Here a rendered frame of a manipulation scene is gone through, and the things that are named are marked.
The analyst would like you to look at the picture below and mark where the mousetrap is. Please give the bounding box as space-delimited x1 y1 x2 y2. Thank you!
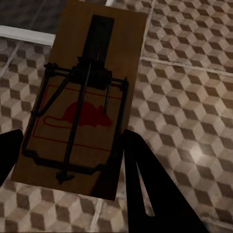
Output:
10 0 148 201

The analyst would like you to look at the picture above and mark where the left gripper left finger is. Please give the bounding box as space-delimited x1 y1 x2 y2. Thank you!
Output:
0 129 24 187

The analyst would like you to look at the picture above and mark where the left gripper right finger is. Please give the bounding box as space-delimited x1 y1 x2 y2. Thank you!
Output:
124 129 209 233

